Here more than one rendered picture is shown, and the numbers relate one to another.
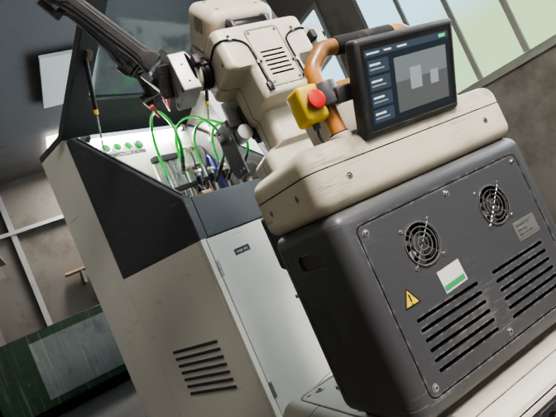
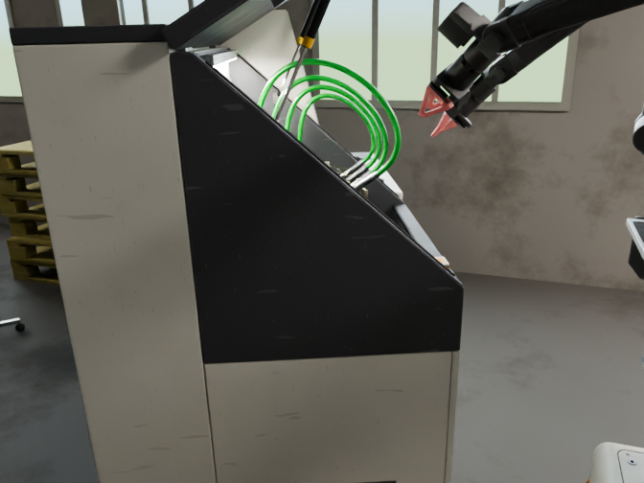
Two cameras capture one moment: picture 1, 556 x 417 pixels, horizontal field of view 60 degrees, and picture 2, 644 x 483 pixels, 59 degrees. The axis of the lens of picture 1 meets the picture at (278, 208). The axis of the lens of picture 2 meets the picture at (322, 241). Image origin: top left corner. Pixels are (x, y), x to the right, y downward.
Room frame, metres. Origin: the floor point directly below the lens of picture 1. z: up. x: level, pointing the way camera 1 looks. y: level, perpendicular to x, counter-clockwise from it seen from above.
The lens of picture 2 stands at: (1.09, 1.29, 1.47)
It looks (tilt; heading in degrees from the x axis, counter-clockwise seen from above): 20 degrees down; 317
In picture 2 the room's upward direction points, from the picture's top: 1 degrees counter-clockwise
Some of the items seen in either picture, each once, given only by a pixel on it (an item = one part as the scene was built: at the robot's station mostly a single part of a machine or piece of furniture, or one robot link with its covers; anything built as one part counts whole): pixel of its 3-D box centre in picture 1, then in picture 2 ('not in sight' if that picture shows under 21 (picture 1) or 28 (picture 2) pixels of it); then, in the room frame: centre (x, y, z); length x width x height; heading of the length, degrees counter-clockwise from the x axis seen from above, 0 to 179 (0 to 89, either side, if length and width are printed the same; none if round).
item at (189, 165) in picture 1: (194, 165); not in sight; (2.49, 0.31, 1.20); 0.13 x 0.03 x 0.31; 140
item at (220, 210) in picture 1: (251, 200); (418, 262); (1.98, 0.09, 0.87); 0.62 x 0.04 x 0.16; 140
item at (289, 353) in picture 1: (294, 294); not in sight; (1.97, 0.08, 0.44); 0.65 x 0.02 x 0.68; 140
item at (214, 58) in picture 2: (139, 131); (221, 57); (2.31, 0.47, 1.43); 0.54 x 0.03 x 0.02; 140
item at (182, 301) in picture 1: (255, 318); (327, 409); (2.15, 0.29, 0.39); 0.70 x 0.58 x 0.79; 140
